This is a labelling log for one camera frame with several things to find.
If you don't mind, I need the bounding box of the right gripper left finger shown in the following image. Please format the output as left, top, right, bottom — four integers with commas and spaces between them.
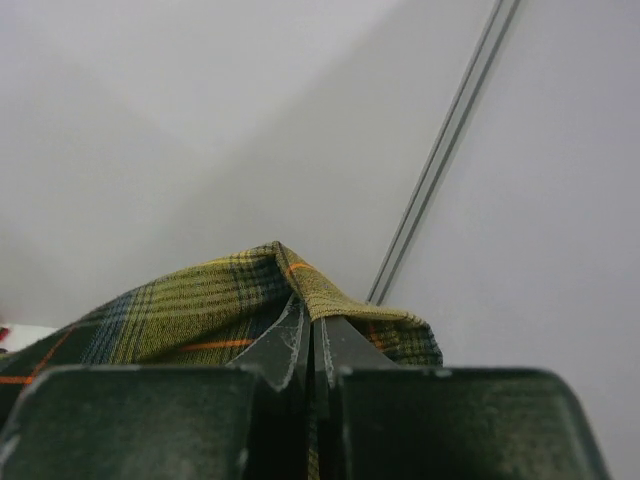
228, 295, 311, 479

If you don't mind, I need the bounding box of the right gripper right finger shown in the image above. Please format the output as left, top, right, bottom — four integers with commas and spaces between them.
312, 316, 398, 479

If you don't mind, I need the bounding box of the yellow plaid long sleeve shirt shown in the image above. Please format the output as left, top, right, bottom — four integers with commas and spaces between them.
0, 241, 445, 480

